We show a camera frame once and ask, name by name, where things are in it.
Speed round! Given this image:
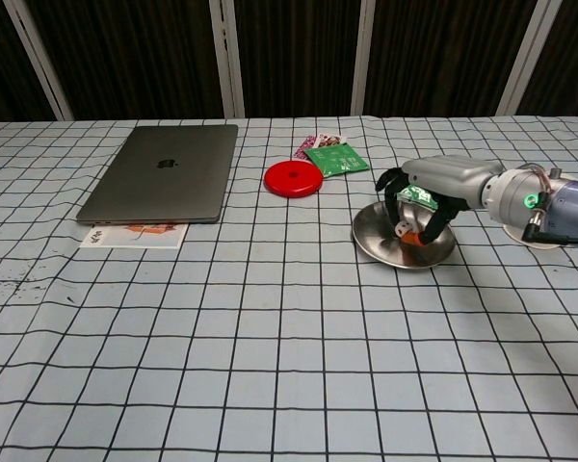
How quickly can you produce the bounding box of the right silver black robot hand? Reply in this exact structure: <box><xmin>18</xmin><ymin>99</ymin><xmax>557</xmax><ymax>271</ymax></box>
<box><xmin>375</xmin><ymin>155</ymin><xmax>507</xmax><ymax>247</ymax></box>

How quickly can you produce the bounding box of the white paper cup blue print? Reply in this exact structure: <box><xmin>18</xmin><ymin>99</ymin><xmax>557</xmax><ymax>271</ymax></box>
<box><xmin>503</xmin><ymin>223</ymin><xmax>565</xmax><ymax>250</ymax></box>

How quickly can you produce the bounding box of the round metal plate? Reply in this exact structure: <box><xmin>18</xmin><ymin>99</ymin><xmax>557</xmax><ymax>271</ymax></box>
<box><xmin>350</xmin><ymin>199</ymin><xmax>458</xmax><ymax>270</ymax></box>

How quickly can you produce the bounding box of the green foil sachet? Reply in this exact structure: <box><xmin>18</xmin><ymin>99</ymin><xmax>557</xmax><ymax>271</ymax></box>
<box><xmin>302</xmin><ymin>142</ymin><xmax>370</xmax><ymax>179</ymax></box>
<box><xmin>397</xmin><ymin>185</ymin><xmax>438</xmax><ymax>212</ymax></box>

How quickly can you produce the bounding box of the face playing card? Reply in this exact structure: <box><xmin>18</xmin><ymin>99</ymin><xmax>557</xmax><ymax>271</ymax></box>
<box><xmin>312</xmin><ymin>133</ymin><xmax>349</xmax><ymax>149</ymax></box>

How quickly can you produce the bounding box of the red round plastic disc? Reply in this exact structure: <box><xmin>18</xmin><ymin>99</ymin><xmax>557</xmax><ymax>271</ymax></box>
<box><xmin>263</xmin><ymin>160</ymin><xmax>325</xmax><ymax>199</ymax></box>

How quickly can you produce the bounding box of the light blue checked tablecloth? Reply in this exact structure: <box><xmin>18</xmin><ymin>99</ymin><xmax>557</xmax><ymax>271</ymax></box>
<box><xmin>0</xmin><ymin>115</ymin><xmax>578</xmax><ymax>462</ymax></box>

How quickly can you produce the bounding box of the grey closed laptop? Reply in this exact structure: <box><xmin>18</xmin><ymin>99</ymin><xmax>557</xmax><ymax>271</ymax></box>
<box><xmin>75</xmin><ymin>124</ymin><xmax>240</xmax><ymax>226</ymax></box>

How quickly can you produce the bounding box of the white card with orange leaf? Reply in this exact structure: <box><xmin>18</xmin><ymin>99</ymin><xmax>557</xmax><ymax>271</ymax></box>
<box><xmin>79</xmin><ymin>221</ymin><xmax>190</xmax><ymax>250</ymax></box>

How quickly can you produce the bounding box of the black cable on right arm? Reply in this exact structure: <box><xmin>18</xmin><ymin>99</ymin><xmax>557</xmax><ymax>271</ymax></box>
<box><xmin>522</xmin><ymin>164</ymin><xmax>578</xmax><ymax>247</ymax></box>

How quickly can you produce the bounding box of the white metal frame post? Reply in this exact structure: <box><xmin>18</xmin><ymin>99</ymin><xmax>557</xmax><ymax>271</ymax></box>
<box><xmin>496</xmin><ymin>0</ymin><xmax>565</xmax><ymax>116</ymax></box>
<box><xmin>2</xmin><ymin>0</ymin><xmax>74</xmax><ymax>121</ymax></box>
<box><xmin>350</xmin><ymin>0</ymin><xmax>378</xmax><ymax>116</ymax></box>
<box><xmin>208</xmin><ymin>0</ymin><xmax>246</xmax><ymax>119</ymax></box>

